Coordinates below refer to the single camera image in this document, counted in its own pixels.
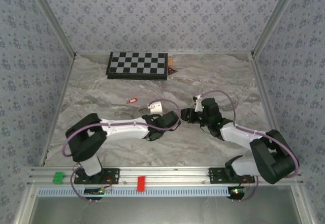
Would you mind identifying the right aluminium corner post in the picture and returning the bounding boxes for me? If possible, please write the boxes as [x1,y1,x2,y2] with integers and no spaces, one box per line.
[250,0,304,58]

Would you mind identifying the left green circuit board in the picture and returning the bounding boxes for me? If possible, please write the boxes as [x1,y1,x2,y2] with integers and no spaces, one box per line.
[84,187,106,197]

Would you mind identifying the aluminium corner post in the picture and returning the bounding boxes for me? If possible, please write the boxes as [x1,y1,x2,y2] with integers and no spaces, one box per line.
[250,0,304,58]
[25,0,77,58]

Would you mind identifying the left aluminium corner post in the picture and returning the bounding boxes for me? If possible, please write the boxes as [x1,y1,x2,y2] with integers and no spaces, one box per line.
[25,0,77,58]

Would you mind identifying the aluminium front rail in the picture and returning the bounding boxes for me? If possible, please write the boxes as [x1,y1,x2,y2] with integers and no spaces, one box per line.
[27,166,304,186]

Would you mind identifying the green circuit board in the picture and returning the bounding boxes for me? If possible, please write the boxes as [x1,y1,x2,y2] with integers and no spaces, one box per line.
[228,186,246,199]
[84,187,106,197]

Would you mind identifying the black grey chessboard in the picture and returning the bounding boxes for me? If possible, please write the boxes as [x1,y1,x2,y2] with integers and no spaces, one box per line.
[106,51,169,81]

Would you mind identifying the blue slotted cable duct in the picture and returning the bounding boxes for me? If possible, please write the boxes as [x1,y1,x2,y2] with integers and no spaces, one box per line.
[38,186,233,198]

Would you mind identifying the left aluminium side rail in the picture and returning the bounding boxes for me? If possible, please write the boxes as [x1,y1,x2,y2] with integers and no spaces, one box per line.
[39,55,77,168]

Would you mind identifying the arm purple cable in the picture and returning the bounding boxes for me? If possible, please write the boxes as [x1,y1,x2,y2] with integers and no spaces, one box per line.
[62,99,181,157]
[199,90,300,178]

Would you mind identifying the aluminium side rail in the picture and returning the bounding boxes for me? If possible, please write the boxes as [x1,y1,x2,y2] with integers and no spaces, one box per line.
[250,55,276,133]
[39,55,77,168]

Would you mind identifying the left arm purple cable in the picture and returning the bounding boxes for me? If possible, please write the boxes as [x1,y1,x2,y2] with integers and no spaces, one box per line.
[62,99,181,157]

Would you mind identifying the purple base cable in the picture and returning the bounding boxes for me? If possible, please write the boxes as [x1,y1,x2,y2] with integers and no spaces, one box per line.
[238,175,259,202]
[70,169,92,203]

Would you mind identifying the right green circuit board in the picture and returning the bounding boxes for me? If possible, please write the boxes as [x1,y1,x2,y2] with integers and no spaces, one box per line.
[228,186,246,199]

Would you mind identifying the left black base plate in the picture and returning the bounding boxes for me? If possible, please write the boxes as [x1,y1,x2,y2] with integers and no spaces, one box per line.
[73,168,120,185]

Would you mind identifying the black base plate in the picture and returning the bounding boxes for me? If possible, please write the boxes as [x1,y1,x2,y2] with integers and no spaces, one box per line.
[73,168,120,185]
[208,167,254,184]

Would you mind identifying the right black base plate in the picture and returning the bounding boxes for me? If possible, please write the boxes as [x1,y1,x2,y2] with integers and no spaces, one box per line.
[208,167,254,184]

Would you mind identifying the right aluminium side rail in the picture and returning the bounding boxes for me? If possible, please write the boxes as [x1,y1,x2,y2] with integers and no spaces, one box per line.
[250,55,276,133]

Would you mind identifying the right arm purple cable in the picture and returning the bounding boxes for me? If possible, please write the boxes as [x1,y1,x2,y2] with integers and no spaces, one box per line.
[199,90,300,178]

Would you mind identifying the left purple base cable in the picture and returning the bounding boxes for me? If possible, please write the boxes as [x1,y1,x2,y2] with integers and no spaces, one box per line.
[70,169,92,203]

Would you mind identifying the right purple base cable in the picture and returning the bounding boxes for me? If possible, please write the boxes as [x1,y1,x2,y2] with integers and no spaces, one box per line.
[238,175,259,202]

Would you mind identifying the green plastic block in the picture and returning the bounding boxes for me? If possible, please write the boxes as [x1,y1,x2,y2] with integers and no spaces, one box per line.
[52,172,66,184]

